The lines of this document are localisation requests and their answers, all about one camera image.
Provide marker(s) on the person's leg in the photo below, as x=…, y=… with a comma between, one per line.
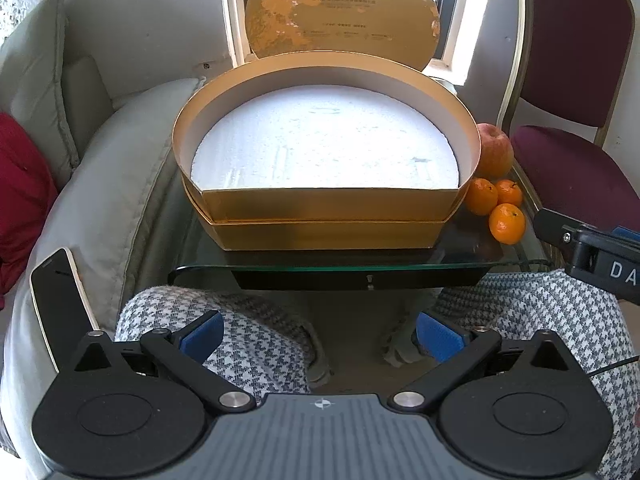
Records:
x=250, y=330
x=545, y=305

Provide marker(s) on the gold round gift box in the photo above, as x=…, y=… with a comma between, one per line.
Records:
x=325, y=205

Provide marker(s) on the orange tangerine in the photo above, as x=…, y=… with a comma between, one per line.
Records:
x=511, y=192
x=507, y=224
x=480, y=197

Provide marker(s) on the gold round box lid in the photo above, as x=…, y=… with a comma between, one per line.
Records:
x=345, y=10

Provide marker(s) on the glass desktop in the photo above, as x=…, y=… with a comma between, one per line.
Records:
x=310, y=259

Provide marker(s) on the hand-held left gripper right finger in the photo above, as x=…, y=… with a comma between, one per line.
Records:
x=440, y=337

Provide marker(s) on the person's left leg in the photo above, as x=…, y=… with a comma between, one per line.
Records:
x=250, y=330

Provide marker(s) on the black smartphone with white edge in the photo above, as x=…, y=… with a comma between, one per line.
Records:
x=60, y=305

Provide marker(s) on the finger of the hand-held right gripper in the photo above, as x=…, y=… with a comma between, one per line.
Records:
x=552, y=230

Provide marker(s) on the red pillow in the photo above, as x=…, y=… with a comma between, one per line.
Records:
x=22, y=200

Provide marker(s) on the white window frame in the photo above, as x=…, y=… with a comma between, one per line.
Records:
x=230, y=15

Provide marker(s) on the grey sofa seat cushion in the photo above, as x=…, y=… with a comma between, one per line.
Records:
x=100, y=210

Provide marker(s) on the red apple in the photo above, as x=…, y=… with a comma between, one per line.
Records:
x=496, y=152

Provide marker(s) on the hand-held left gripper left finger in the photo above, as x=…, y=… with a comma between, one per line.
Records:
x=202, y=337

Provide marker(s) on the maroon chair with gold frame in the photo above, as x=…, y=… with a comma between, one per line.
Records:
x=570, y=85

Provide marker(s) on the white foam insert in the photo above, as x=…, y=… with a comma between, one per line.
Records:
x=325, y=135

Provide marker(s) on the person's right leg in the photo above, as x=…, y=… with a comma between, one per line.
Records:
x=545, y=305

